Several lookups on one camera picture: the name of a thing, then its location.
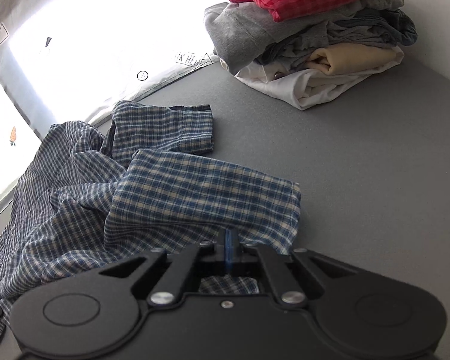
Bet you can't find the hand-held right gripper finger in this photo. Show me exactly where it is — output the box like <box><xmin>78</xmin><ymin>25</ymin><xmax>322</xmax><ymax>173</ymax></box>
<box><xmin>97</xmin><ymin>229</ymin><xmax>232</xmax><ymax>306</ymax></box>
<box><xmin>230</xmin><ymin>229</ymin><xmax>361</xmax><ymax>306</ymax></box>

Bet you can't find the blue plaid shirt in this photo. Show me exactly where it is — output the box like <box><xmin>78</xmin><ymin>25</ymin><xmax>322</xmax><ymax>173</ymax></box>
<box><xmin>0</xmin><ymin>99</ymin><xmax>302</xmax><ymax>346</ymax></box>

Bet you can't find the grey folded sweatshirt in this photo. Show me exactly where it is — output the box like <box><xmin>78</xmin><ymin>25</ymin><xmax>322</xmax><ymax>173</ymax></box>
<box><xmin>203</xmin><ymin>0</ymin><xmax>405</xmax><ymax>66</ymax></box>

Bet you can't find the beige folded garment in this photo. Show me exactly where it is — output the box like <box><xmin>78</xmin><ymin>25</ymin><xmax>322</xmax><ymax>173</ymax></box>
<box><xmin>307</xmin><ymin>43</ymin><xmax>400</xmax><ymax>77</ymax></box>

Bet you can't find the white printed curtain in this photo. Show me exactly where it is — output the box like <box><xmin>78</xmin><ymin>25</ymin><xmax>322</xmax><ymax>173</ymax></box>
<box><xmin>0</xmin><ymin>0</ymin><xmax>233</xmax><ymax>230</ymax></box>

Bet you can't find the blue-grey folded garment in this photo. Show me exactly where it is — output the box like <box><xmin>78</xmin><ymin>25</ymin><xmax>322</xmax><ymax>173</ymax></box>
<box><xmin>255</xmin><ymin>7</ymin><xmax>419</xmax><ymax>66</ymax></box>

